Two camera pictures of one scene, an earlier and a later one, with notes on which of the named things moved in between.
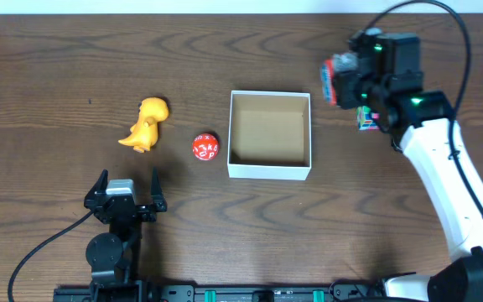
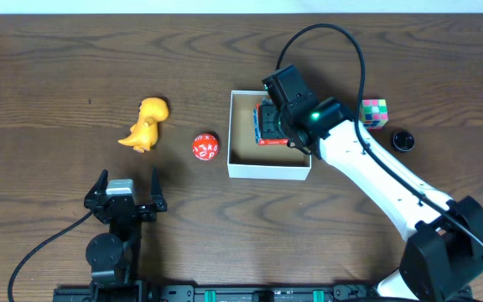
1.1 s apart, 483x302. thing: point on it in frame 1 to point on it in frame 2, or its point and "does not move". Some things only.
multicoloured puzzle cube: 366,120 does not move
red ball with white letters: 205,147 does not move
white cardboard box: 270,136 does not move
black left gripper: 125,208 does not move
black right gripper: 343,88 to 267,122
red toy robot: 339,62 to 258,132
